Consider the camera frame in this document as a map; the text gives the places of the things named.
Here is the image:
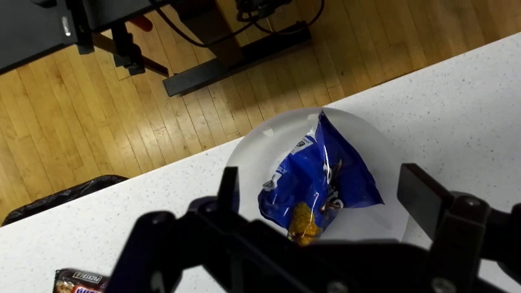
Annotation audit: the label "blue snack packet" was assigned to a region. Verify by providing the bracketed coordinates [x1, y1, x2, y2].
[257, 110, 386, 248]

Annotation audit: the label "brown candy bar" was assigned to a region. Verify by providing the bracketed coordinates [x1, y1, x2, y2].
[52, 268, 111, 293]

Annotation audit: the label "black metal stand base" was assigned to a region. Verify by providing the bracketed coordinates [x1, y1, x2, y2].
[161, 0, 314, 98]

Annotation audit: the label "black floor cables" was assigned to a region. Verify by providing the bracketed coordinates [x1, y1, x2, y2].
[151, 0, 327, 51]

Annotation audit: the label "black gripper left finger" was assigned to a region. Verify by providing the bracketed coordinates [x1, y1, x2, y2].
[104, 165, 306, 293]

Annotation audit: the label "black table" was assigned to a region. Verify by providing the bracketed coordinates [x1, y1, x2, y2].
[0, 0, 171, 79]

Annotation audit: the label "black trash bag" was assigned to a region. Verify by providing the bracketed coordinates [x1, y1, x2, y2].
[2, 175, 129, 227]

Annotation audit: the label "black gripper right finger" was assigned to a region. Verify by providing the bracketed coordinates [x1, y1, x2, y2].
[396, 162, 521, 293]

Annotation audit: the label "clear plastic bowl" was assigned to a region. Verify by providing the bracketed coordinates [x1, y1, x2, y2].
[225, 106, 409, 245]

